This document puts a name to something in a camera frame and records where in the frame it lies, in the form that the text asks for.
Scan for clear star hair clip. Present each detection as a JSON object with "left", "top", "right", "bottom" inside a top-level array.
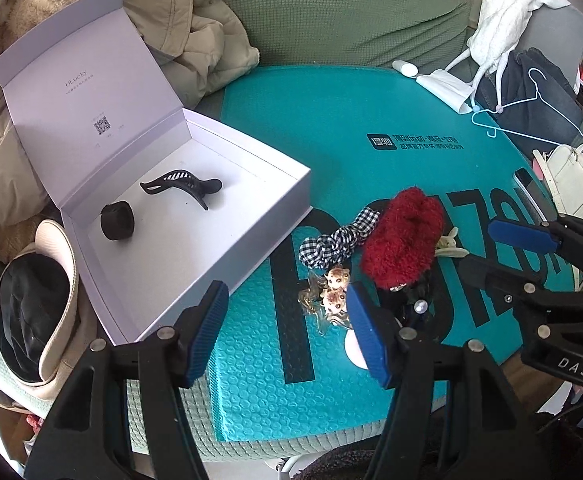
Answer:
[{"left": 299, "top": 275, "right": 333, "bottom": 333}]

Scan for beige hat with black lining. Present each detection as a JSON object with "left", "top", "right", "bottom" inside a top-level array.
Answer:
[{"left": 0, "top": 219, "right": 97, "bottom": 401}]

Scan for teal bubble mailer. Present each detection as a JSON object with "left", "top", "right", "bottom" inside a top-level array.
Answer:
[{"left": 206, "top": 62, "right": 575, "bottom": 443}]

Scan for smartphone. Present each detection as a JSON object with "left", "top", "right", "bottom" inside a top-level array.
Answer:
[{"left": 514, "top": 167, "right": 552, "bottom": 223}]

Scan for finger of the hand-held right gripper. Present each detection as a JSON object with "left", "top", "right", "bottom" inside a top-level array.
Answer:
[
  {"left": 488, "top": 214, "right": 583, "bottom": 281},
  {"left": 459, "top": 255, "right": 583, "bottom": 358}
]

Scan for white handbag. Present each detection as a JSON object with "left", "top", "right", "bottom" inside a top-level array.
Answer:
[{"left": 534, "top": 140, "right": 583, "bottom": 226}]

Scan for black white checkered scrunchie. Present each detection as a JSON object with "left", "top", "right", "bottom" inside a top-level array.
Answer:
[{"left": 299, "top": 210, "right": 379, "bottom": 267}]

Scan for black hair tie roll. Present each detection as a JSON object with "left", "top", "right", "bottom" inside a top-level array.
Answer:
[{"left": 100, "top": 201, "right": 134, "bottom": 242}]

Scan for beige padded jacket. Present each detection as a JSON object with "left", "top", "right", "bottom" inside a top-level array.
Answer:
[{"left": 0, "top": 0, "right": 262, "bottom": 281}]

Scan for light blue wire hanger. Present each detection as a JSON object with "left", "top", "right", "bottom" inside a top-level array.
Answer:
[{"left": 471, "top": 67, "right": 583, "bottom": 143}]

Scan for blue jeans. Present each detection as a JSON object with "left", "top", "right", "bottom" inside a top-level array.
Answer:
[{"left": 476, "top": 47, "right": 583, "bottom": 161}]

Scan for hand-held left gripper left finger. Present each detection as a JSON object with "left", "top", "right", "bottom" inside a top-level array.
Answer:
[{"left": 24, "top": 280, "right": 230, "bottom": 480}]

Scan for white garment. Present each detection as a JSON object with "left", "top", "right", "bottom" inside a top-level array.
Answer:
[{"left": 466, "top": 0, "right": 572, "bottom": 63}]

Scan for light green quilted mat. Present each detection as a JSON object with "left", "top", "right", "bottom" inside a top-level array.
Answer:
[{"left": 0, "top": 320, "right": 452, "bottom": 463}]

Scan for red fluffy scrunchie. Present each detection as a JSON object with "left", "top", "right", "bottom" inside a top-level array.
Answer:
[{"left": 360, "top": 186, "right": 445, "bottom": 290}]

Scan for grey cushion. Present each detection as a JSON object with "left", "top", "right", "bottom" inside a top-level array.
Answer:
[{"left": 521, "top": 5, "right": 583, "bottom": 71}]

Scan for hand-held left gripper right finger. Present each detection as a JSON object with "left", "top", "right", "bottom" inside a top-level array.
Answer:
[{"left": 345, "top": 282, "right": 547, "bottom": 480}]

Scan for white round object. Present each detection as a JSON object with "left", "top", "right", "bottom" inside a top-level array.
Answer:
[{"left": 344, "top": 332, "right": 372, "bottom": 368}]

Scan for cream hair clip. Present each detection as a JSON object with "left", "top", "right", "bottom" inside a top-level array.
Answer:
[{"left": 434, "top": 227, "right": 469, "bottom": 259}]

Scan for white gift box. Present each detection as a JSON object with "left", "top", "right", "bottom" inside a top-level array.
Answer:
[{"left": 0, "top": 0, "right": 313, "bottom": 347}]

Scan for black hair claw clip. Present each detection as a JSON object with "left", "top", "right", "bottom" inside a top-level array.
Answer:
[{"left": 140, "top": 170, "right": 223, "bottom": 210}]

